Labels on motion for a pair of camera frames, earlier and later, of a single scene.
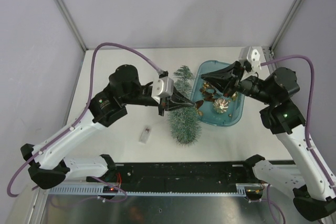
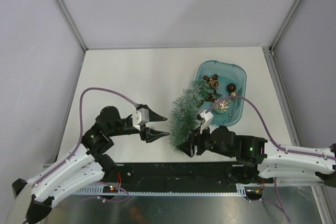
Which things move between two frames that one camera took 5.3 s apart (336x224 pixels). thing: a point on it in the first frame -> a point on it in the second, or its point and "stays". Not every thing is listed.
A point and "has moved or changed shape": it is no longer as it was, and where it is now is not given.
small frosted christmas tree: (184, 123) has moved or changed shape
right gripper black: (220, 78) -> (194, 139)
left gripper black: (166, 103) -> (152, 135)
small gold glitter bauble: (234, 96) stays
